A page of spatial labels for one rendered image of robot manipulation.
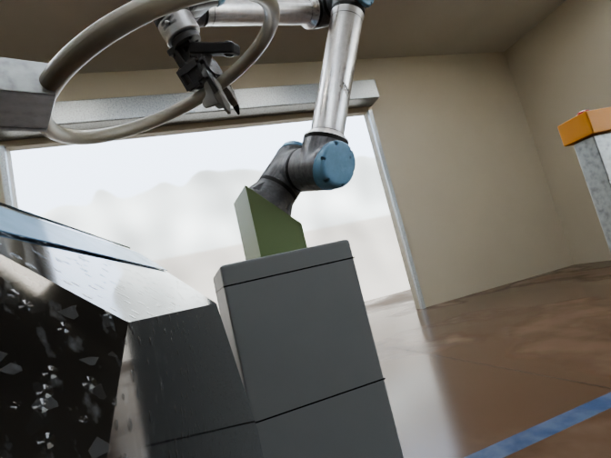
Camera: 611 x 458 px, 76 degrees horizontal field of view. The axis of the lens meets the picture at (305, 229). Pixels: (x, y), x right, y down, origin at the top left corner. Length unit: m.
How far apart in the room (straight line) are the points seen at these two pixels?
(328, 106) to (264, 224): 0.43
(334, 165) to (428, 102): 5.91
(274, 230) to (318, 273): 0.20
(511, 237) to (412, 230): 1.82
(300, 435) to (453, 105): 6.61
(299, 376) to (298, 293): 0.23
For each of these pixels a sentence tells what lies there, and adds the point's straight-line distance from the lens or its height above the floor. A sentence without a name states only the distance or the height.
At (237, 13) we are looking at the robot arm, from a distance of 1.36.
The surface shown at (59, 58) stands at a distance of 0.65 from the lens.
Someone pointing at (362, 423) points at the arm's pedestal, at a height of 0.33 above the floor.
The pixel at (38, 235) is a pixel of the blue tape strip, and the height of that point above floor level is 0.80.
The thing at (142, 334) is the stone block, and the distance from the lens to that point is 0.17.
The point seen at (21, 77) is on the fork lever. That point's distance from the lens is 0.69.
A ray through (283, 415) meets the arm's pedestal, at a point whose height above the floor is 0.42.
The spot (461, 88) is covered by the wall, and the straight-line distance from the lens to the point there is 7.60.
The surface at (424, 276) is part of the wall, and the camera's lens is 6.08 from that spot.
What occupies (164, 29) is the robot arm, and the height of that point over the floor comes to 1.40.
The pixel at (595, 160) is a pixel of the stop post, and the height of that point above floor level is 0.92.
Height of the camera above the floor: 0.75
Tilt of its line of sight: 8 degrees up
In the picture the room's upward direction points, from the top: 13 degrees counter-clockwise
